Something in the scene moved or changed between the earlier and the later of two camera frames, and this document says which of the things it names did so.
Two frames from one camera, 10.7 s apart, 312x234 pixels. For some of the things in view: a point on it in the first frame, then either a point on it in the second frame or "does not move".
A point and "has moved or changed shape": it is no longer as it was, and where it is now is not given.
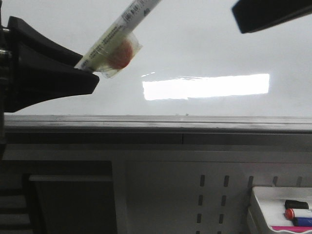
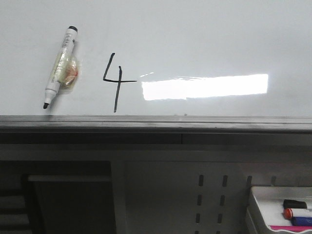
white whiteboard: (193, 61) does not move
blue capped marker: (302, 222) does not move
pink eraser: (292, 228) does not move
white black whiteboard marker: (116, 46) has moved or changed shape
